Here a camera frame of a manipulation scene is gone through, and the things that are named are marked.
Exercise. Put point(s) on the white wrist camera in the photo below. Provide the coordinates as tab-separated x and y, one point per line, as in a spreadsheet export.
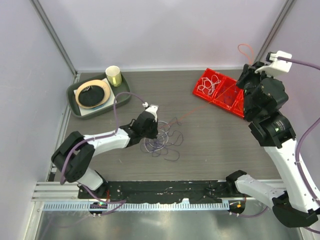
151	108
276	66

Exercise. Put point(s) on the cream yellow mug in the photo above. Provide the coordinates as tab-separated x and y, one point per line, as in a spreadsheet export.
113	75

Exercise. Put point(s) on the red plastic divided bin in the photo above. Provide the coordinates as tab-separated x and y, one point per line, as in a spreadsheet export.
220	90

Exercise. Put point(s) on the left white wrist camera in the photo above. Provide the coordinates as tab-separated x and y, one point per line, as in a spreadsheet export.
151	108

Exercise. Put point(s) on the white paper sheet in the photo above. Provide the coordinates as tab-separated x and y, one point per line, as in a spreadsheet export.
93	96

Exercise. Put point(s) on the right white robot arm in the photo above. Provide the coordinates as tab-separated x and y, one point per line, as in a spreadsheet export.
297	206

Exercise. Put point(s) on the slotted cable duct rail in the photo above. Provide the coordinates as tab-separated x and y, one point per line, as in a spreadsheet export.
128	207

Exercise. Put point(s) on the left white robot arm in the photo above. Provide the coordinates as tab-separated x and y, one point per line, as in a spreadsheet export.
74	155

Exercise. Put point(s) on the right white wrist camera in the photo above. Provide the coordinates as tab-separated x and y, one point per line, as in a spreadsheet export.
276	66

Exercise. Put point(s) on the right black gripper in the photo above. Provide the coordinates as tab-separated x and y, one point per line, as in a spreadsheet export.
249	73

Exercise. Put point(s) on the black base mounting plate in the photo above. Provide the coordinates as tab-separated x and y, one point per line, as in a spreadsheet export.
166	192

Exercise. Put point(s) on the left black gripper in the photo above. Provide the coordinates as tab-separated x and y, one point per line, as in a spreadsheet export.
155	132

